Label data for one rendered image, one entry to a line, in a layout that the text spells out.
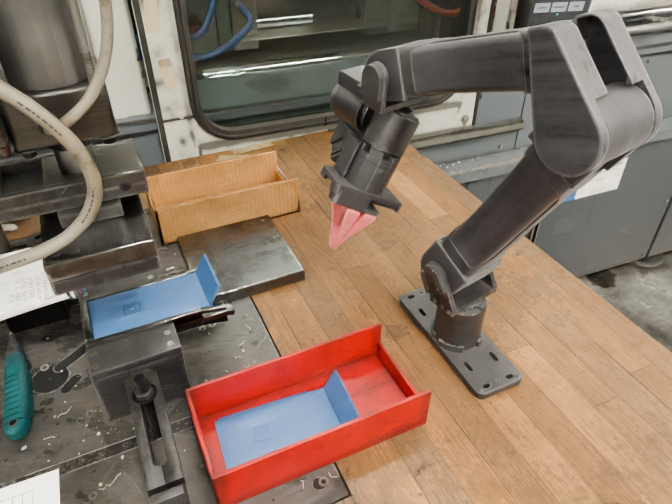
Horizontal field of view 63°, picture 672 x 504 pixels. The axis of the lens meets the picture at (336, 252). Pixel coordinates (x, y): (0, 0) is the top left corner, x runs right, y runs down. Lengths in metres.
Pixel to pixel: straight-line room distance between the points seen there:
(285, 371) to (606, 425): 0.38
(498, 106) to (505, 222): 1.02
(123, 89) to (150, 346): 0.70
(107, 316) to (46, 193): 0.19
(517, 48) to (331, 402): 0.43
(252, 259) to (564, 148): 0.53
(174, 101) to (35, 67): 0.69
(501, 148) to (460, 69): 1.10
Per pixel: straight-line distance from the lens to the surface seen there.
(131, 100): 1.26
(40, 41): 0.55
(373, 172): 0.70
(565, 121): 0.50
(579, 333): 0.84
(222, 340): 0.78
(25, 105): 0.51
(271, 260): 0.87
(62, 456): 0.72
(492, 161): 1.66
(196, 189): 1.06
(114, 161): 0.62
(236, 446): 0.66
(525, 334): 0.81
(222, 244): 0.91
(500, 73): 0.56
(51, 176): 0.62
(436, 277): 0.67
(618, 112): 0.51
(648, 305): 2.45
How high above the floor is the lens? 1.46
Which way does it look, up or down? 38 degrees down
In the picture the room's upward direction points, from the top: straight up
